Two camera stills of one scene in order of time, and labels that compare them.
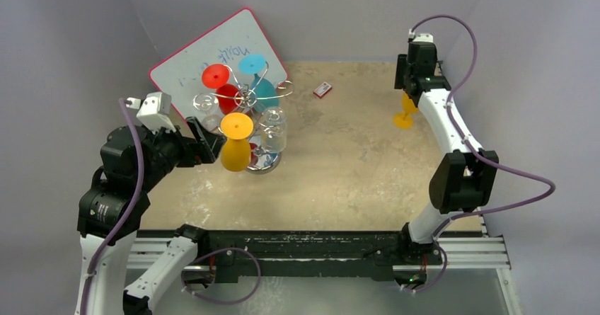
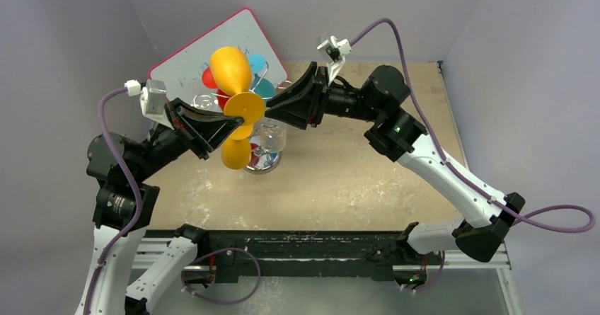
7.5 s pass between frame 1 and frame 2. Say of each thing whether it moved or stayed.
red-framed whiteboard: stayed
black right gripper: moved
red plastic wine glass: stayed
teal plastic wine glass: stayed
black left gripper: moved
